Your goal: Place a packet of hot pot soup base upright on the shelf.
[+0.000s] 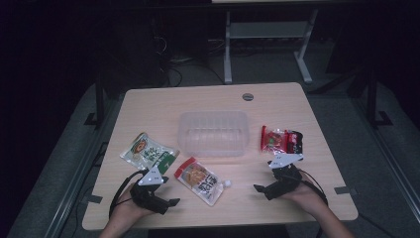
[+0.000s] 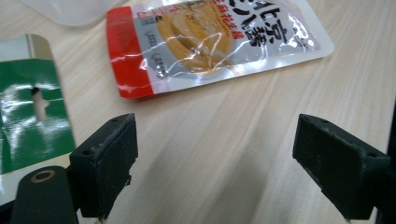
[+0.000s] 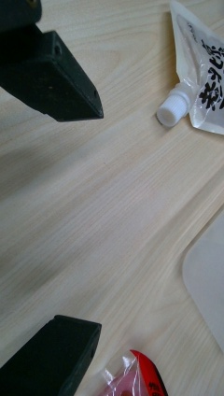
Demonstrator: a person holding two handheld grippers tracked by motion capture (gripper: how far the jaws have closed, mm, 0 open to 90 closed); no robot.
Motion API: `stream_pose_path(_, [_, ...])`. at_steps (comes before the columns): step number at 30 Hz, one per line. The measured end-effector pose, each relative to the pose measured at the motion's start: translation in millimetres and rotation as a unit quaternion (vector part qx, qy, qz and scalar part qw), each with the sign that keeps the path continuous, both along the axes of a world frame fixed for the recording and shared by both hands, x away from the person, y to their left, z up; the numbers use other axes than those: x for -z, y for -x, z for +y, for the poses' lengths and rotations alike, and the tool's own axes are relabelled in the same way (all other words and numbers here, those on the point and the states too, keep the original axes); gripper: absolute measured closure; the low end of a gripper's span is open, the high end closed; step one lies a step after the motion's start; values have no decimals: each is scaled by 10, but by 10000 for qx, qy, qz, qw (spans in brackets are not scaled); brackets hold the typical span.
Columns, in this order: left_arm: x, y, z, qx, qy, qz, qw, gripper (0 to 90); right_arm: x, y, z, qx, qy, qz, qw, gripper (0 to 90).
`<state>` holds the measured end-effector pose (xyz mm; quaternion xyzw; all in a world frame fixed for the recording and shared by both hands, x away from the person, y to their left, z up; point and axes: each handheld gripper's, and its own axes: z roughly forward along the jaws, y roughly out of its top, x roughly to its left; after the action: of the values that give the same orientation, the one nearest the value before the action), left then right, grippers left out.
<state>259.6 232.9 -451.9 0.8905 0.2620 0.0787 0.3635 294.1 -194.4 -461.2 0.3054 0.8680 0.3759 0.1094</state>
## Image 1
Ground green snack packet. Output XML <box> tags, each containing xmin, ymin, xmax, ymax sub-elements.
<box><xmin>119</xmin><ymin>132</ymin><xmax>180</xmax><ymax>176</ymax></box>

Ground black metal stand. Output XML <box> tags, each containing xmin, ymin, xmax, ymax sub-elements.
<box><xmin>83</xmin><ymin>73</ymin><xmax>107</xmax><ymax>130</ymax></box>
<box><xmin>363</xmin><ymin>67</ymin><xmax>394</xmax><ymax>129</ymax></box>

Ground black floor cables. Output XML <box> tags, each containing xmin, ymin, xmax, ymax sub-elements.
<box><xmin>150</xmin><ymin>34</ymin><xmax>226</xmax><ymax>87</ymax></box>

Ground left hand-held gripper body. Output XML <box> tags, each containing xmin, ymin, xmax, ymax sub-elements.
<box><xmin>130</xmin><ymin>166</ymin><xmax>170</xmax><ymax>216</ymax></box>

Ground grey tape piece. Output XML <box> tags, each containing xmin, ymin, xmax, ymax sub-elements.
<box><xmin>80</xmin><ymin>193</ymin><xmax>104</xmax><ymax>205</ymax></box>
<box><xmin>333</xmin><ymin>185</ymin><xmax>359</xmax><ymax>196</ymax></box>

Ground red and white spouted pouch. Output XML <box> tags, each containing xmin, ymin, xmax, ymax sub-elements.
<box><xmin>173</xmin><ymin>157</ymin><xmax>232</xmax><ymax>207</ymax></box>

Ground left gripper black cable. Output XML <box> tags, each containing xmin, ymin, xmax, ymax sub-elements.
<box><xmin>108</xmin><ymin>169</ymin><xmax>151</xmax><ymax>220</ymax></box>

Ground white metal desk frame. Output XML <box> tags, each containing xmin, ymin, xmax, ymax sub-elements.
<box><xmin>223</xmin><ymin>8</ymin><xmax>319</xmax><ymax>85</ymax></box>

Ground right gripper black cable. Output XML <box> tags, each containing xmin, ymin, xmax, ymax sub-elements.
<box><xmin>290</xmin><ymin>168</ymin><xmax>330</xmax><ymax>238</ymax></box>

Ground clear plastic container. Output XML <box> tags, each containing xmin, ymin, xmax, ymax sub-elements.
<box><xmin>177</xmin><ymin>110</ymin><xmax>250</xmax><ymax>158</ymax></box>

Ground red and black snack packet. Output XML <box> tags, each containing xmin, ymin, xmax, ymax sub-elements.
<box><xmin>260</xmin><ymin>124</ymin><xmax>304</xmax><ymax>156</ymax></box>

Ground person's left hand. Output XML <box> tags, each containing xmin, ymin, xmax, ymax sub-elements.
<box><xmin>112</xmin><ymin>182</ymin><xmax>157</xmax><ymax>222</ymax></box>

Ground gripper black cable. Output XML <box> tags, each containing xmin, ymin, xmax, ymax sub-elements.
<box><xmin>108</xmin><ymin>169</ymin><xmax>151</xmax><ymax>220</ymax></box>
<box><xmin>290</xmin><ymin>168</ymin><xmax>330</xmax><ymax>238</ymax></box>

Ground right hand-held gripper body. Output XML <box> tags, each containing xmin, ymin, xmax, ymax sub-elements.
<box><xmin>262</xmin><ymin>153</ymin><xmax>304</xmax><ymax>201</ymax></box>

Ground person's right hand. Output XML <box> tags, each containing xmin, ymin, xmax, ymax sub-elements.
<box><xmin>281</xmin><ymin>172</ymin><xmax>327</xmax><ymax>216</ymax></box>

